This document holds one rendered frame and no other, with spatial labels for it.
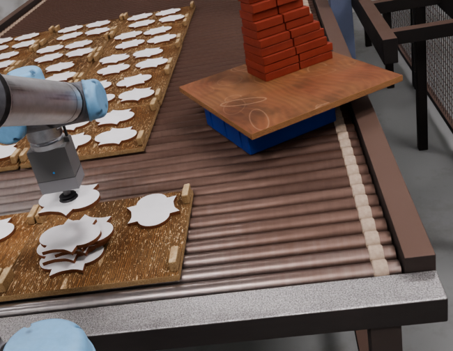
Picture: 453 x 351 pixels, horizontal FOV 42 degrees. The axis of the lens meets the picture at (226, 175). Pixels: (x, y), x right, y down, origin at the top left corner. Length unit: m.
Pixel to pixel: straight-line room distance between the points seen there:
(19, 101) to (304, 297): 0.64
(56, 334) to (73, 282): 0.46
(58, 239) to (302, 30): 0.98
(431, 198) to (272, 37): 1.53
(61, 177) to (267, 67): 0.80
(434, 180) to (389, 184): 1.84
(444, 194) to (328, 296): 2.02
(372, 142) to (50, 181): 0.83
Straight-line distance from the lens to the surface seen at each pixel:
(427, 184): 3.23
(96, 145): 1.97
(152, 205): 1.52
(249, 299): 1.20
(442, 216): 2.99
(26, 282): 1.42
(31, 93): 0.92
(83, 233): 1.42
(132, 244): 1.41
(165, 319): 1.21
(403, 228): 1.29
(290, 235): 1.35
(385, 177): 1.46
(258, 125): 1.58
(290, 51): 1.89
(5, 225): 1.66
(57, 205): 1.37
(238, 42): 2.73
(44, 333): 0.92
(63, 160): 1.30
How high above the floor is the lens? 1.70
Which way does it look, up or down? 29 degrees down
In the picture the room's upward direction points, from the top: 12 degrees counter-clockwise
